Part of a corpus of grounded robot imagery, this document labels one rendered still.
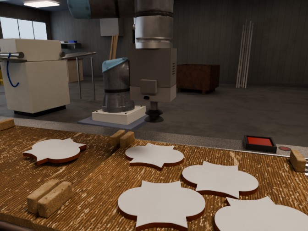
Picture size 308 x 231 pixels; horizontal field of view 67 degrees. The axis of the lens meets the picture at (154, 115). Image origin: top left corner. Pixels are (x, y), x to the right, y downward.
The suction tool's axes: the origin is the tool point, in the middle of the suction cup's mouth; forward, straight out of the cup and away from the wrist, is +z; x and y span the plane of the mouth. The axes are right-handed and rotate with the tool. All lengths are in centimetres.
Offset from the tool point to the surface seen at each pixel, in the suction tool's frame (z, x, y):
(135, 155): 8.0, -2.0, -3.8
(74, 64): 35, 789, -551
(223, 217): 8.0, -18.0, 15.2
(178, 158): 8.0, -1.0, 5.7
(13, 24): -123, 794, -828
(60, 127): 11.1, 18.8, -39.1
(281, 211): 8.0, -14.5, 23.2
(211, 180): 8.0, -8.4, 13.0
